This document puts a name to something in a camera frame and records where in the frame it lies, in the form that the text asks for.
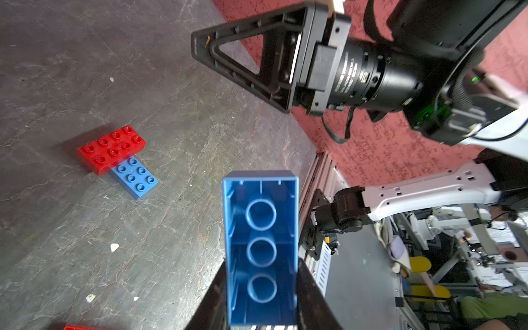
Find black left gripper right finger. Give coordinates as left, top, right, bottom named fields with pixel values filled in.
left=296, top=258, right=342, bottom=330

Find green clothed person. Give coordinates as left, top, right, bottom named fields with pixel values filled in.
left=459, top=294, right=527, bottom=329

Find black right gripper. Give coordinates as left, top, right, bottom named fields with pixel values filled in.
left=191, top=2, right=425, bottom=117

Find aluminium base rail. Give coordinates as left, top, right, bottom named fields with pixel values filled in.
left=298, top=152, right=349, bottom=294

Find red lego brick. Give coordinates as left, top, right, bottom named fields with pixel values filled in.
left=62, top=324, right=101, bottom=330
left=77, top=125, right=147, bottom=176

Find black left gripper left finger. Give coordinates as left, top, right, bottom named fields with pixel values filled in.
left=184, top=261, right=227, bottom=330

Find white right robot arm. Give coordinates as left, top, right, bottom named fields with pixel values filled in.
left=191, top=1, right=527, bottom=249

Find blue lego brick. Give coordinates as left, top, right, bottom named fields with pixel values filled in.
left=109, top=157, right=158, bottom=201
left=221, top=170, right=300, bottom=326

